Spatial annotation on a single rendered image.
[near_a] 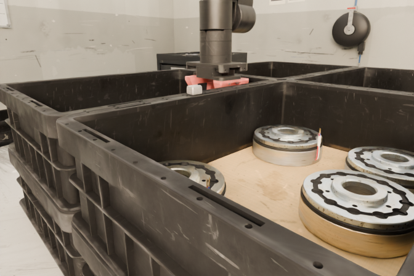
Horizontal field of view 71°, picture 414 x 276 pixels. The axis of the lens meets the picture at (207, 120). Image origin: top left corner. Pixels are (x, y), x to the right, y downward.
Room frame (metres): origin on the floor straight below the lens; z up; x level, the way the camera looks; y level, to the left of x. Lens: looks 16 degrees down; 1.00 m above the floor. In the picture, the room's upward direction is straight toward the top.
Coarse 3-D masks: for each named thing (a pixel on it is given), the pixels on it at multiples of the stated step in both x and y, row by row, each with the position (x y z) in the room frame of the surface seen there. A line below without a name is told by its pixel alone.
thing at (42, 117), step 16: (48, 80) 0.53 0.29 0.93; (64, 80) 0.55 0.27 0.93; (80, 80) 0.57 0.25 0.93; (256, 80) 0.57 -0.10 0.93; (272, 80) 0.53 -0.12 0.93; (0, 96) 0.45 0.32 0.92; (16, 96) 0.38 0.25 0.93; (176, 96) 0.38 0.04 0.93; (16, 112) 0.38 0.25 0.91; (32, 112) 0.32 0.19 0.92; (48, 112) 0.29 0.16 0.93; (64, 112) 0.29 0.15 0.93; (80, 112) 0.29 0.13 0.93; (48, 128) 0.28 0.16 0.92
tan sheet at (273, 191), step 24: (216, 168) 0.37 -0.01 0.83; (240, 168) 0.37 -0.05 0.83; (264, 168) 0.37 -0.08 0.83; (288, 168) 0.37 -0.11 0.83; (312, 168) 0.37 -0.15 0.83; (336, 168) 0.37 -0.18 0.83; (240, 192) 0.31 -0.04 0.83; (264, 192) 0.31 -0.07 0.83; (288, 192) 0.31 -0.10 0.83; (264, 216) 0.26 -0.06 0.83; (288, 216) 0.26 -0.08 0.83; (312, 240) 0.22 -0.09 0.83; (360, 264) 0.19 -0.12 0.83; (384, 264) 0.19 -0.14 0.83
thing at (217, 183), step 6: (162, 162) 0.32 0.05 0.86; (168, 162) 0.32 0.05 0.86; (174, 162) 0.32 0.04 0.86; (180, 162) 0.32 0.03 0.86; (186, 162) 0.32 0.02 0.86; (192, 162) 0.32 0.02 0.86; (198, 162) 0.32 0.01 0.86; (198, 168) 0.31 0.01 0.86; (204, 168) 0.31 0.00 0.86; (210, 168) 0.30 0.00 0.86; (204, 174) 0.29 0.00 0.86; (210, 174) 0.30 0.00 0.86; (216, 174) 0.29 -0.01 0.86; (222, 174) 0.29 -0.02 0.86; (204, 180) 0.28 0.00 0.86; (210, 180) 0.28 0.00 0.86; (216, 180) 0.28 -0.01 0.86; (222, 180) 0.27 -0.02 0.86; (210, 186) 0.27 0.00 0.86; (216, 186) 0.26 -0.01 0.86; (222, 186) 0.26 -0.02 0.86
